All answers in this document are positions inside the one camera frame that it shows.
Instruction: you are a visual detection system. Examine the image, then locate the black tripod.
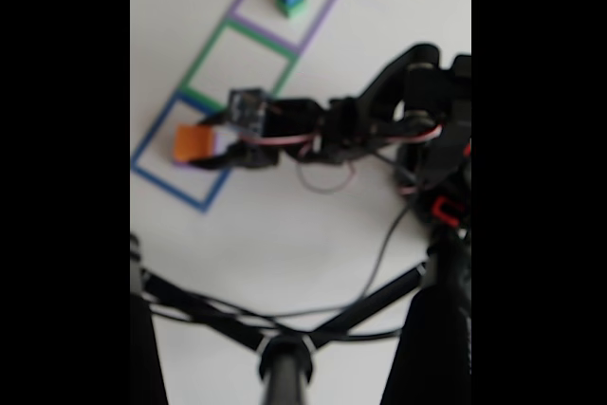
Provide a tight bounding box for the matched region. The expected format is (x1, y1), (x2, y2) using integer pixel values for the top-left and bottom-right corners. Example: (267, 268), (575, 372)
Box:
(130, 231), (472, 405)

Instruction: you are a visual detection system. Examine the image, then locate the red white black servo cable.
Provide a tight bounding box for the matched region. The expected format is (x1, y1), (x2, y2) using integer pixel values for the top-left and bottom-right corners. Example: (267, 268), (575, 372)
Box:
(236, 122), (470, 196)

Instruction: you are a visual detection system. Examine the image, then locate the orange block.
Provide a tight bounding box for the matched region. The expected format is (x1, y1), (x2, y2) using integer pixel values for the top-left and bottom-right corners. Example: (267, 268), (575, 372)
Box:
(173, 124), (218, 162)

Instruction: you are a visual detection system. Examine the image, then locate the red clamp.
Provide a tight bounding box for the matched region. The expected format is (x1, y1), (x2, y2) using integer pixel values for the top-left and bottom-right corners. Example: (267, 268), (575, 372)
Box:
(432, 194), (467, 229)

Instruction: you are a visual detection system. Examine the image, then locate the purple square frame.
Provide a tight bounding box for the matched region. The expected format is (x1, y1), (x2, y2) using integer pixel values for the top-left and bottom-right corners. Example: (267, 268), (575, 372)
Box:
(229, 0), (344, 58)

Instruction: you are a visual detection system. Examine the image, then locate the green block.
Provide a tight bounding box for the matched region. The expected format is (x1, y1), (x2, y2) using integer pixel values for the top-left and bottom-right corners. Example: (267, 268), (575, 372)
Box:
(276, 0), (310, 20)

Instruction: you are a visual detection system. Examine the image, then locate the blue square frame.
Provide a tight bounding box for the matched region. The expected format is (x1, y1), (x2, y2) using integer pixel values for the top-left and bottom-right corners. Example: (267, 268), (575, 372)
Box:
(131, 90), (238, 214)

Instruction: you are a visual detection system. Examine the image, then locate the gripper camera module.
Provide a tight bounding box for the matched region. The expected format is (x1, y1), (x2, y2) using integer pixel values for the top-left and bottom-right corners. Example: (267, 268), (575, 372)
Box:
(226, 86), (275, 137)

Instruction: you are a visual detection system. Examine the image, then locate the large purple block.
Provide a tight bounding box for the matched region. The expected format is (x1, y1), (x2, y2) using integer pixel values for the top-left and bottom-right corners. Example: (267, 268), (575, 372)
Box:
(173, 132), (234, 171)

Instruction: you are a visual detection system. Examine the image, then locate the green square frame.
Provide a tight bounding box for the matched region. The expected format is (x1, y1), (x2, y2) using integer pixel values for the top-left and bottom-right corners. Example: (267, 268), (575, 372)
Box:
(179, 18), (299, 115)

